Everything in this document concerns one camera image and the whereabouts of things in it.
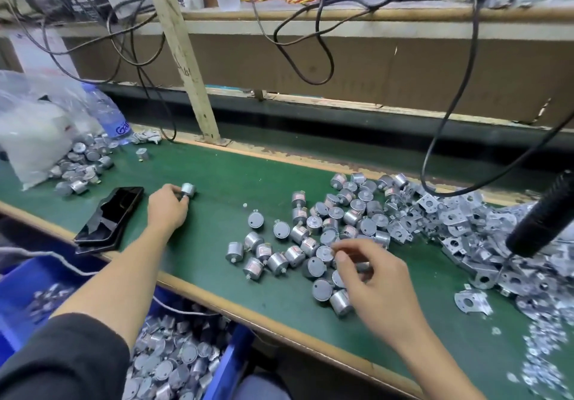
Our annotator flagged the dark grey sleeve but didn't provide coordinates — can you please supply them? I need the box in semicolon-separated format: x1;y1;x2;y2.
0;313;132;400

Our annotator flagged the black electric screwdriver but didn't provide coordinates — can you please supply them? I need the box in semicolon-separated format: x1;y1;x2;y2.
505;169;574;258

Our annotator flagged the heap of grey binned motors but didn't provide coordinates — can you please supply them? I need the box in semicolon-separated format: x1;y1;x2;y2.
121;313;236;400

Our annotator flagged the black smartphone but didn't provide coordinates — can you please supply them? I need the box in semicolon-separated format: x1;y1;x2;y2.
74;186;145;255

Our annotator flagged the small heap of silver motors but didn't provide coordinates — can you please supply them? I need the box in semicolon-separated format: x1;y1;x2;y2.
49;135;118;199

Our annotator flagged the person's left forearm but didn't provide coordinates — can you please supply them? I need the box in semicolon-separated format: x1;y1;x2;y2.
52;223;173;329

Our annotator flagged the person's right hand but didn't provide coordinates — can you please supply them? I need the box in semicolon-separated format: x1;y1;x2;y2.
332;238;432;347

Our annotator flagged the green bench mat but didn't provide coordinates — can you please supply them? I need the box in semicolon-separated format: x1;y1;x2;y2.
0;126;574;400

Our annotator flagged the slanted wooden post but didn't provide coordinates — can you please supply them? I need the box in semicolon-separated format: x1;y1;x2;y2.
139;0;227;147

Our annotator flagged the large clear plastic bag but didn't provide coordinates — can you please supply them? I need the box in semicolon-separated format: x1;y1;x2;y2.
0;70;136;190

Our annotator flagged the brown back panel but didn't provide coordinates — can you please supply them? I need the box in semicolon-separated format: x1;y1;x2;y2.
0;22;574;129

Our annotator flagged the pile of metal brackets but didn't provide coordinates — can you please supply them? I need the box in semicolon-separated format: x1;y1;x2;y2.
377;175;574;325

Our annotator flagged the scatter of small silver screws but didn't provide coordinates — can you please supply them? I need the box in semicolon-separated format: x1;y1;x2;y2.
488;319;574;400

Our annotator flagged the person's left hand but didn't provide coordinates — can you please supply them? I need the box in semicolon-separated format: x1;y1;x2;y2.
146;183;191;237

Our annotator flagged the pile of silver motors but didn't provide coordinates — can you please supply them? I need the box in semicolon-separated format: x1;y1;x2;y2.
224;173;396;317

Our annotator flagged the blue plastic bin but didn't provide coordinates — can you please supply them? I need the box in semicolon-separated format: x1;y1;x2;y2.
0;252;254;400

